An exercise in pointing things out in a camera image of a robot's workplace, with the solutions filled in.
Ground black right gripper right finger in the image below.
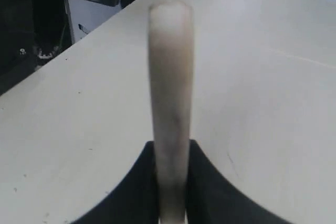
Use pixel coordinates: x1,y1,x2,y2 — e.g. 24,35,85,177
186,140,286,224

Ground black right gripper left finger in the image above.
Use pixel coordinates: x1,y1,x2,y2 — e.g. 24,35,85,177
73,141,159,224

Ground wooden paint brush white bristles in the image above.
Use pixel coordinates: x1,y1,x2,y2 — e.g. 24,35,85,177
148,1,194,223

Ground white box under table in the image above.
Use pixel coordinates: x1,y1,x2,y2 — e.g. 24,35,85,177
65,0,122,44

